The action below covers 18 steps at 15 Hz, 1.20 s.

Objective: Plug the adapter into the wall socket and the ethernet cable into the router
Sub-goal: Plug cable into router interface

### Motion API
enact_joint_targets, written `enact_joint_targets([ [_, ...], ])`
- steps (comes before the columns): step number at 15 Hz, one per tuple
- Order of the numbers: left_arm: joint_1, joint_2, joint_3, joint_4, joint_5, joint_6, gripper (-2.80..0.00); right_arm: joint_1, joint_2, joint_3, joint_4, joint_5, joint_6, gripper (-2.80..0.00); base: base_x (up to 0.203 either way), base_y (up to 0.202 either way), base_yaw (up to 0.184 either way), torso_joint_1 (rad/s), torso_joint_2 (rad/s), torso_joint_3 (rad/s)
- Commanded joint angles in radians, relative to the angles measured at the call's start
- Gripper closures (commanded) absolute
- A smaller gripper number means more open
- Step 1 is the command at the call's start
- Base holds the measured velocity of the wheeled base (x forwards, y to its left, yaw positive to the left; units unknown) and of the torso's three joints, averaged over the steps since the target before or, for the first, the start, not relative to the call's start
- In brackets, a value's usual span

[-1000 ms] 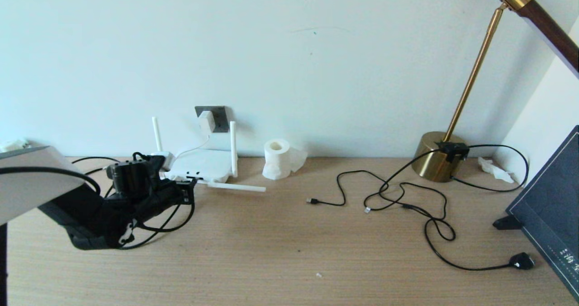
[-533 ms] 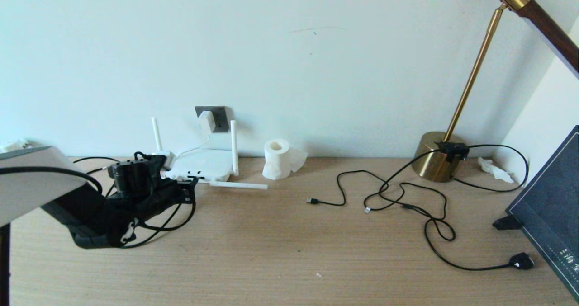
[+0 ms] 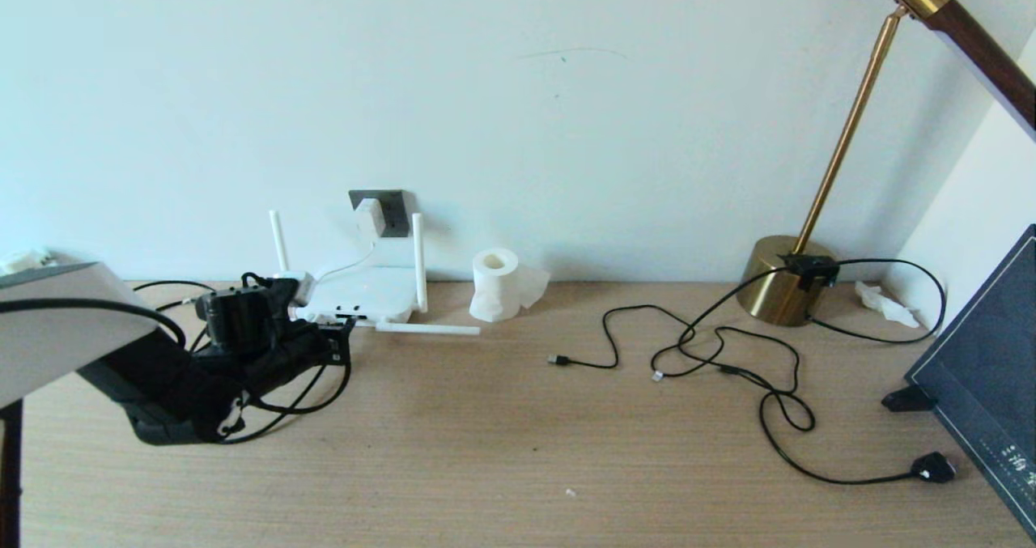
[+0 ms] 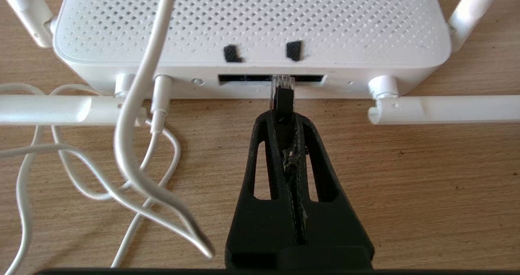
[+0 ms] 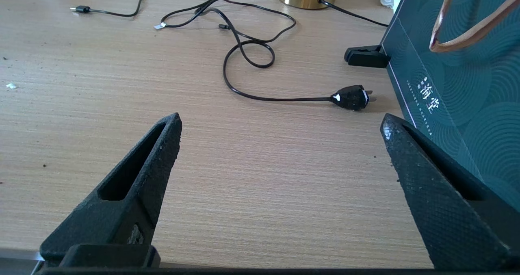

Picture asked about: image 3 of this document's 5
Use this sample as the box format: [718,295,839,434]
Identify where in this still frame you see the black USB cable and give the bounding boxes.
[548,305,804,395]

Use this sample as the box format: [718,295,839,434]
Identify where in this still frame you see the grey wall socket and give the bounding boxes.
[348,189,408,238]

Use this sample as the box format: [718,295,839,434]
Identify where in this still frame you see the brass desk lamp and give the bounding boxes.
[737,0,1036,328]

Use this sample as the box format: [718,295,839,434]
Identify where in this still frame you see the crumpled white tissue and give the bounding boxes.
[856,281,922,329]

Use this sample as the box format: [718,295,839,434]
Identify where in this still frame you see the black lamp cable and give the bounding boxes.
[650,258,957,486]

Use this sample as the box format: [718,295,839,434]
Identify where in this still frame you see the dark framed board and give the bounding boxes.
[905,224,1036,541]

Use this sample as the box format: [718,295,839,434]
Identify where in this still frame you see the white toilet paper roll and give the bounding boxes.
[469,248,552,323]

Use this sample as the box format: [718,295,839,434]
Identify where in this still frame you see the black inline cord box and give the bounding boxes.
[779,253,843,291]

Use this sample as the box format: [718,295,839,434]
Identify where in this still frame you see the white router with antennas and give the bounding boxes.
[270,210,481,336]

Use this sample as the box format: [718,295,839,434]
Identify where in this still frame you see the white power adapter with cord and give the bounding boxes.
[287,198,389,322]

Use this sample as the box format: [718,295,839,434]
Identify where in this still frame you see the white plastic wrapped item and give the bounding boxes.
[0,248,54,275]

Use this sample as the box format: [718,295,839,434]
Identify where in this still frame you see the black ethernet cable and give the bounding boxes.
[134,279,333,445]

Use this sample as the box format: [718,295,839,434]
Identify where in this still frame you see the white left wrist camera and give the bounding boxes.
[271,270,315,306]

